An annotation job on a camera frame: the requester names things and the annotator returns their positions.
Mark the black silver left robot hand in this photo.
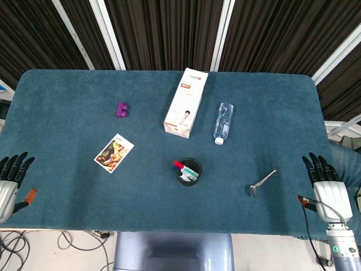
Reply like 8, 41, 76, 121
0, 151, 37, 224

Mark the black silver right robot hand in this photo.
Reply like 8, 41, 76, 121
297, 152, 353, 224

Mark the black pen cup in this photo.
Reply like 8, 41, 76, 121
177, 157, 203, 187

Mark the blue denim leg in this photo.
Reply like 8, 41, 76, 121
328, 139, 361, 195

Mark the teal table cloth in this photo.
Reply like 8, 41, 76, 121
0, 69, 332, 235

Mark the metal engine valve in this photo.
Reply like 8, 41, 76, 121
249, 169, 278, 199

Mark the white metal rack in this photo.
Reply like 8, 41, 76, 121
324, 120, 361, 139

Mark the white blue sign board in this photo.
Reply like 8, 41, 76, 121
0, 78, 15, 102

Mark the picture card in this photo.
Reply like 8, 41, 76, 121
93, 133, 135, 174

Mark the clear plastic water bottle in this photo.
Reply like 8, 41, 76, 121
213, 102, 235, 146

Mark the purple toy building block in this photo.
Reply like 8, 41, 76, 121
115, 101, 130, 119

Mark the blue grey robot torso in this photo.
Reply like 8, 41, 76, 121
112, 231, 235, 271

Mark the white orange carton box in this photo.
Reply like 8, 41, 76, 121
163, 67, 209, 139

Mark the dark pleated curtain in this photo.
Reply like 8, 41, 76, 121
0, 0, 361, 122

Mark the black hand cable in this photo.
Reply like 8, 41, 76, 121
297, 195, 349, 268

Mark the black floor cable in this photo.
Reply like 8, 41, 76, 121
0, 230, 32, 271

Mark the grey floor cable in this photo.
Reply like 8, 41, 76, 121
58, 230, 113, 271

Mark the white frame post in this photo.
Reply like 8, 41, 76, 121
210, 0, 236, 72
89, 0, 126, 71
311, 24, 361, 86
52, 0, 95, 71

